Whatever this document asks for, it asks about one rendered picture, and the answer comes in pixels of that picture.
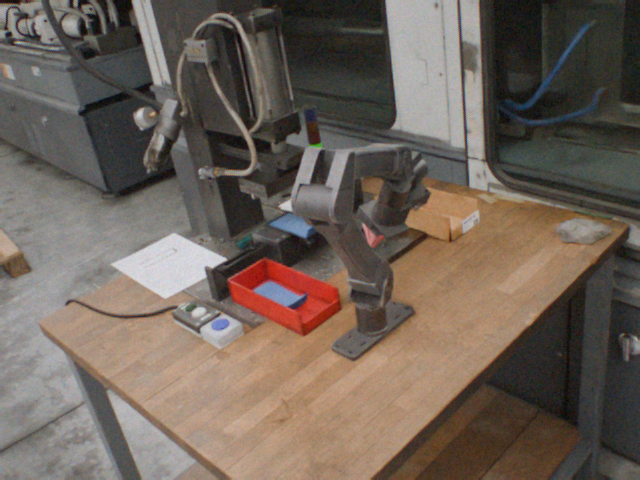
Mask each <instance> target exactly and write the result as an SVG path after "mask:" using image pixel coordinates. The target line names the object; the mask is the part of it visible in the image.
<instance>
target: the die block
mask: <svg viewBox="0 0 640 480"><path fill-rule="evenodd" d="M309 238H311V239H313V240H315V243H314V244H313V245H315V246H318V247H323V246H325V245H326V244H328V243H329V242H328V241H327V240H326V238H325V237H324V236H323V235H322V234H321V233H318V231H317V233H315V234H314V235H312V236H310V237H309ZM254 241H255V243H256V242H264V243H266V247H267V256H265V257H263V258H267V259H270V260H273V261H275V262H277V263H280V264H282V265H286V267H288V268H291V267H293V265H294V264H296V263H297V262H299V261H301V254H300V248H299V244H297V243H294V242H292V239H290V240H288V241H286V242H284V243H282V244H280V245H279V246H278V245H275V244H273V243H270V242H266V241H264V240H261V239H259V238H256V237H254ZM263 258H262V259H263ZM262 259H260V260H262ZM260 260H259V261H260Z"/></svg>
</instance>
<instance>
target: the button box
mask: <svg viewBox="0 0 640 480"><path fill-rule="evenodd" d="M73 301H74V302H77V303H80V304H82V305H83V306H84V307H86V308H88V309H90V310H93V311H95V312H99V313H101V314H105V315H108V316H113V317H122V318H132V317H146V316H152V315H156V314H159V313H163V312H166V311H169V310H172V309H175V310H173V311H172V315H173V318H174V319H175V321H174V322H175V323H176V324H177V325H180V326H182V327H184V328H185V329H187V330H189V331H190V332H192V333H194V334H195V335H198V336H200V337H201V336H203V335H202V332H201V328H202V327H203V326H205V325H207V324H208V323H210V322H211V321H213V320H215V318H217V317H219V316H220V315H222V314H221V312H220V311H218V310H215V309H213V308H211V307H209V306H207V305H205V304H204V303H202V301H200V300H197V299H195V298H193V299H192V300H190V301H188V303H186V304H182V305H180V306H170V307H167V308H164V309H161V310H157V311H153V312H149V313H141V314H116V313H110V312H107V311H103V310H100V309H97V308H94V307H92V306H90V304H88V303H86V302H84V301H81V300H78V299H68V300H67V301H66V303H65V307H66V305H68V304H69V302H73ZM189 304H196V305H197V308H204V309H205V310H206V313H205V314H204V315H202V316H194V315H193V311H192V312H186V311H185V307H186V306H187V305H189Z"/></svg>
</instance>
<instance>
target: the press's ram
mask: <svg viewBox="0 0 640 480"><path fill-rule="evenodd" d="M251 137H252V136H251ZM287 137H288V136H287ZM287 137H285V138H282V139H280V141H278V144H276V145H274V142H271V141H270V140H264V139H259V140H255V138H253V137H252V139H253V142H254V145H255V148H256V152H257V163H260V164H262V165H260V166H259V168H258V169H256V170H254V172H253V173H250V174H249V175H246V176H241V177H239V178H238V179H239V184H240V188H241V191H243V192H246V193H249V194H252V198H253V199H258V197H259V196H260V197H263V199H266V200H267V199H270V197H272V196H274V195H275V194H277V193H279V192H281V191H283V190H286V189H288V188H289V187H291V186H293V185H295V180H296V177H297V174H298V170H299V167H300V164H301V159H303V156H304V153H305V150H306V149H307V148H305V147H299V146H295V144H290V143H287V142H286V140H287ZM219 147H220V151H221V153H223V154H227V155H231V156H235V157H239V158H243V159H247V160H252V154H251V150H249V147H248V143H247V141H246V139H245V137H240V136H236V137H233V138H230V139H228V140H226V141H223V142H220V144H219Z"/></svg>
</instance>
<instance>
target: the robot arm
mask: <svg viewBox="0 0 640 480"><path fill-rule="evenodd" d="M317 160H320V162H319V164H318V175H320V178H321V179H322V180H327V184H326V185H320V184H316V167H317ZM427 174H428V166H427V164H426V163H425V160H423V157H422V152H414V151H411V149H410V147H409V146H399V145H387V143H371V144H368V146H367V147H363V148H354V149H342V150H326V149H323V148H307V149H306V150H305V153H304V156H303V159H301V164H300V167H299V170H298V174H297V177H296V180H295V185H294V188H293V191H292V195H291V209H292V211H293V213H294V214H295V216H296V217H299V218H301V219H303V220H304V221H305V223H306V224H307V225H308V226H314V228H315V229H316V230H317V231H318V233H321V234H322V235H323V236H324V237H325V238H326V240H327V241H328V242H329V243H330V245H331V246H332V248H333V250H334V252H336V253H337V254H338V256H339V257H340V259H341V260H342V262H343V263H344V265H345V268H346V271H347V275H348V276H347V278H346V280H347V285H349V287H348V293H347V301H349V302H355V308H356V314H357V324H356V326H355V327H353V328H351V329H350V330H348V331H347V332H346V333H344V334H343V336H342V337H340V338H339V339H338V340H336V341H334V342H333V343H331V344H330V347H331V351H333V352H336V354H338V355H340V356H342V357H344V358H346V359H348V360H350V361H356V360H358V359H359V358H361V357H362V356H363V355H364V354H365V352H367V351H368V350H370V349H371V348H373V347H374V346H375V345H376V344H378V343H379V342H380V341H381V340H383V339H384V338H385V337H387V336H389V334H390V333H391V332H392V331H394V330H395V329H396V328H397V327H399V326H400V325H401V324H402V323H405V322H406V321H407V320H408V319H410V317H411V316H412V315H413V314H414V308H412V307H410V306H407V305H405V304H401V303H398V302H396V300H394V301H393V299H391V298H392V290H393V284H394V274H393V270H392V268H391V265H390V264H389V262H388V260H387V259H381V257H380V256H379V255H378V254H376V253H375V252H374V250H373V248H372V247H375V246H376V245H377V244H378V243H379V242H380V241H381V240H382V239H383V238H386V239H384V240H386V241H389V240H391V239H393V237H394V236H398V237H401V236H404V235H405V234H406V233H407V230H408V228H409V227H408V225H407V224H406V223H405V222H406V220H407V217H408V214H409V212H410V210H411V209H412V210H415V211H417V210H418V209H419V208H421V207H422V206H423V205H426V204H427V202H428V200H429V198H430V194H431V192H430V191H429V190H428V189H427V188H426V187H425V186H424V185H423V184H422V183H421V182H422V181H423V180H424V178H425V177H426V176H427ZM368 176H372V177H379V178H384V181H383V184H382V186H381V189H380V191H379V194H378V197H377V199H376V200H374V201H371V202H368V203H365V204H363V205H360V206H359V209H358V214H357V217H358V218H359V219H360V221H361V222H362V223H363V225H362V226H363V229H364V233H365V235H366V238H367V240H366V239H365V237H364V236H363V234H362V231H361V230H360V228H359V226H358V225H357V223H356V221H355V219H354V216H353V208H354V190H355V179H357V178H362V177H368Z"/></svg>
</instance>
